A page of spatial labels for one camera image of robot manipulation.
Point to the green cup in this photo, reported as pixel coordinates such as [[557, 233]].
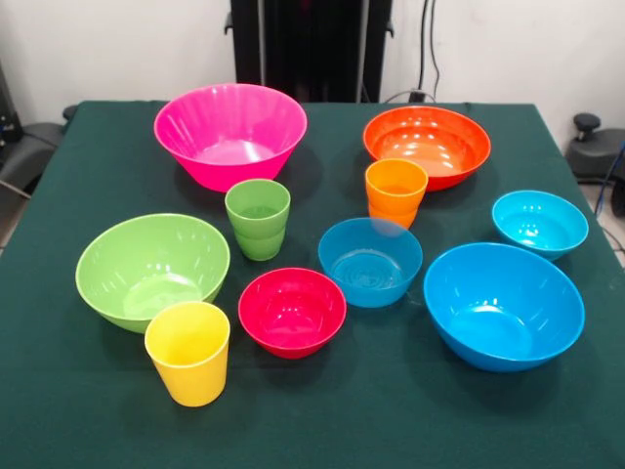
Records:
[[257, 239]]

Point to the ribbed blue bowl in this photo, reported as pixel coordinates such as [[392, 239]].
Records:
[[369, 273]]

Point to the small red bowl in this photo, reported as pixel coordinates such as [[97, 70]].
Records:
[[293, 312]]

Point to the orange cup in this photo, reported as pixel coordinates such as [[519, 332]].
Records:
[[395, 195]]

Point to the large pink bowl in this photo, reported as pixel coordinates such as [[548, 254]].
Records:
[[229, 161]]

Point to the orange-red bowl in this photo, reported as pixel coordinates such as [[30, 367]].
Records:
[[439, 146]]

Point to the green bowl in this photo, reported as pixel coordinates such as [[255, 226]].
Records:
[[146, 264]]

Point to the dark green table cloth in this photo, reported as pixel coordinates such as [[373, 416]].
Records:
[[312, 415]]

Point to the yellow cup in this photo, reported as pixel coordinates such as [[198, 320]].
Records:
[[188, 371]]

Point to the large blue bowl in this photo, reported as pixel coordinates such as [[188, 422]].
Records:
[[503, 312]]

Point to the small turquoise bowl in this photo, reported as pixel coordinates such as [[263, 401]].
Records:
[[539, 225]]

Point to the dark equipment box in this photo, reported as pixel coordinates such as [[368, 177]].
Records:
[[7, 112]]

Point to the black pedestal foot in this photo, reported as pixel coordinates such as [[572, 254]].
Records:
[[595, 151], [34, 146]]

